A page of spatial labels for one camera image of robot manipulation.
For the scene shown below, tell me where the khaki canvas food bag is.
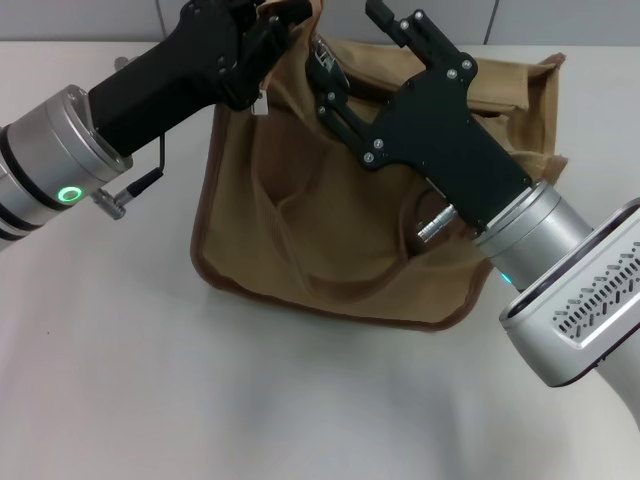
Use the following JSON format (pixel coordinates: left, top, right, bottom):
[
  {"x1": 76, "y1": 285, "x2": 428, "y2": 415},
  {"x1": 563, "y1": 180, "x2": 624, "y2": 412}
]
[{"x1": 189, "y1": 0, "x2": 571, "y2": 335}]

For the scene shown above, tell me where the silver metal zipper pull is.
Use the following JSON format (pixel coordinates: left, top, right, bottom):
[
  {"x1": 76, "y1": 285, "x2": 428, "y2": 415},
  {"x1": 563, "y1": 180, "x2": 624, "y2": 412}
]
[{"x1": 310, "y1": 33, "x2": 347, "y2": 84}]

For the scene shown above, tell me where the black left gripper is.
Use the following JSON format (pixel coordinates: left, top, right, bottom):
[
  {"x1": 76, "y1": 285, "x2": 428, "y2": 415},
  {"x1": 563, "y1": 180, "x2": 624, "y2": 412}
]
[{"x1": 88, "y1": 0, "x2": 312, "y2": 157}]

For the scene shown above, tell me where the left wrist cable with connector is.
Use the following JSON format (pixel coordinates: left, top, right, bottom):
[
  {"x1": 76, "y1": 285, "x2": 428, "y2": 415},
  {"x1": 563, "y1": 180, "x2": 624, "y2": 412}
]
[{"x1": 91, "y1": 133, "x2": 167, "y2": 220}]

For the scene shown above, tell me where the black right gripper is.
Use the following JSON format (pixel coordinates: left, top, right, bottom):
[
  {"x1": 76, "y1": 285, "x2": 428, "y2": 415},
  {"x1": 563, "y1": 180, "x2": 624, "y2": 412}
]
[{"x1": 304, "y1": 0, "x2": 535, "y2": 235}]

